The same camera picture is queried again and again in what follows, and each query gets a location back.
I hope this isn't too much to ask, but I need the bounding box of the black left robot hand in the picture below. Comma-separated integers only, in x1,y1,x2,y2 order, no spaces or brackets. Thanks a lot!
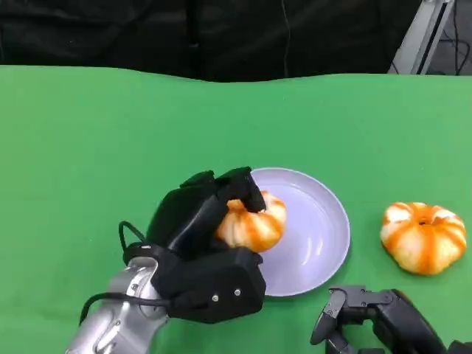
146,167,267,259

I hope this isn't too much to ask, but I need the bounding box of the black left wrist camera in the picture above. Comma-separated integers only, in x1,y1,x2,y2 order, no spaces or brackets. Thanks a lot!
123,243,267,325

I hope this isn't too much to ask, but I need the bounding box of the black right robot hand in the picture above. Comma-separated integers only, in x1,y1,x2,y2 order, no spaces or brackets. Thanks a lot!
309,285,472,354

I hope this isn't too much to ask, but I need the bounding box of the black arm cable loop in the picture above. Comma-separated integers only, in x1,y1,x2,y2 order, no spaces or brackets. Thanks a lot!
118,220,149,263

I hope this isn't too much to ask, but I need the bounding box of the green table cloth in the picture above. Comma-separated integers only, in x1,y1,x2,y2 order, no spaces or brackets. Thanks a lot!
0,64,472,354

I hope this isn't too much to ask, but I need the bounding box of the black backdrop curtain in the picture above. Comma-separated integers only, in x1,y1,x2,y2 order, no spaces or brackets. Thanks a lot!
0,0,425,83

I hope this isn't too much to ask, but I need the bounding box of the grey aluminium frame post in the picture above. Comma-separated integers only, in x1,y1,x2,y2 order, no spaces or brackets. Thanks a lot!
387,0,460,75

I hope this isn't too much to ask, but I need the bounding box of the orange white toy bread roll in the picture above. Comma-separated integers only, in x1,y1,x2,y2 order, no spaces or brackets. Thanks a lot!
380,201,468,277
215,190,288,254

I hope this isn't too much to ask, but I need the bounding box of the lilac plate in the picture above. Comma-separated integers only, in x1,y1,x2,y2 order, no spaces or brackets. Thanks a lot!
249,167,351,297

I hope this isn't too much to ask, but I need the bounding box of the black looped floor cable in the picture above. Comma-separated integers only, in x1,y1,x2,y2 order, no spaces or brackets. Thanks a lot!
440,35,472,77

